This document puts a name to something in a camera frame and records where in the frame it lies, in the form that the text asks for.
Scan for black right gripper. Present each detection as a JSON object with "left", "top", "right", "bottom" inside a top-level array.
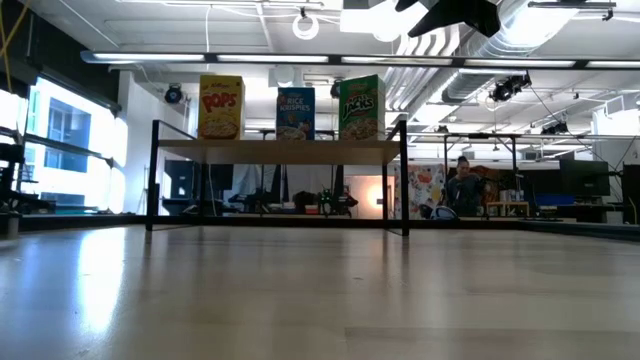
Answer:
[{"left": 394, "top": 0, "right": 502, "bottom": 39}]

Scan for green Apple Jacks cereal box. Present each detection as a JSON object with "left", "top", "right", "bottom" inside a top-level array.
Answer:
[{"left": 338, "top": 74, "right": 387, "bottom": 142}]

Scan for blue Rice Krispies cereal box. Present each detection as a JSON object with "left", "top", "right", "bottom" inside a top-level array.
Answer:
[{"left": 275, "top": 87, "right": 317, "bottom": 142}]

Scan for yellow Corn Pops cereal box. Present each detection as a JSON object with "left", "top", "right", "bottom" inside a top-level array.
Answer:
[{"left": 197, "top": 74, "right": 246, "bottom": 141}]

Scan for wooden shelf with black legs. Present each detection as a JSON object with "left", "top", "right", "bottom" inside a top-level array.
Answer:
[{"left": 145, "top": 118, "right": 410, "bottom": 237}]

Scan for black ceiling spotlights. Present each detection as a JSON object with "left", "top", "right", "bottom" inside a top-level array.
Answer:
[{"left": 488, "top": 73, "right": 533, "bottom": 104}]

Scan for black ceiling track light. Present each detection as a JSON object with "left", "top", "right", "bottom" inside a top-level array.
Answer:
[{"left": 527, "top": 0, "right": 617, "bottom": 22}]

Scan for colourful printed poster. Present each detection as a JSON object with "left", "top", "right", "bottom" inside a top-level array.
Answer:
[{"left": 407, "top": 163, "right": 447, "bottom": 220}]

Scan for person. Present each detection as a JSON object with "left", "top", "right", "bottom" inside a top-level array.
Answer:
[{"left": 446, "top": 155, "right": 485, "bottom": 219}]

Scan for rounded dark blue object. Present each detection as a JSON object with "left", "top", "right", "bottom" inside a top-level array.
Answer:
[{"left": 429, "top": 204, "right": 459, "bottom": 221}]

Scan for small wooden table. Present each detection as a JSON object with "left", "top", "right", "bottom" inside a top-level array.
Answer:
[{"left": 485, "top": 200, "right": 531, "bottom": 219}]

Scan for background robot equipment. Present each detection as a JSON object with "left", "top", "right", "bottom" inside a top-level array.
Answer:
[{"left": 294, "top": 187, "right": 359, "bottom": 217}]

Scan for blue bin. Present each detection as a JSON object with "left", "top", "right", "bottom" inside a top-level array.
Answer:
[{"left": 534, "top": 193, "right": 576, "bottom": 207}]

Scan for black computer monitor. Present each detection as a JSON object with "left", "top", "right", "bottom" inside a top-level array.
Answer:
[{"left": 558, "top": 158, "right": 612, "bottom": 198}]

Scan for overhead LED light bar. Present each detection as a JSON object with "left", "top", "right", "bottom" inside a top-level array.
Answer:
[{"left": 79, "top": 49, "right": 640, "bottom": 71}]

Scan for large bright window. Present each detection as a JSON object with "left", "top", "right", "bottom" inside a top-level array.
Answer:
[{"left": 22, "top": 77, "right": 129, "bottom": 214}]

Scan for silver ventilation duct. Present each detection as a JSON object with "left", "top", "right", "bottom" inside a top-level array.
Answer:
[{"left": 384, "top": 0, "right": 581, "bottom": 119}]

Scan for white cable coil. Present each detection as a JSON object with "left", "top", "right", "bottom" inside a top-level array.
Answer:
[{"left": 292, "top": 13, "right": 321, "bottom": 41}]

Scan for black aluminium rig frame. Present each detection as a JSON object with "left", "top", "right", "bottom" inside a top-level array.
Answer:
[{"left": 0, "top": 213, "right": 640, "bottom": 242}]

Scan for yellow cable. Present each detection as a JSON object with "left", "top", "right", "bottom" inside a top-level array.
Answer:
[{"left": 0, "top": 0, "right": 31, "bottom": 94}]

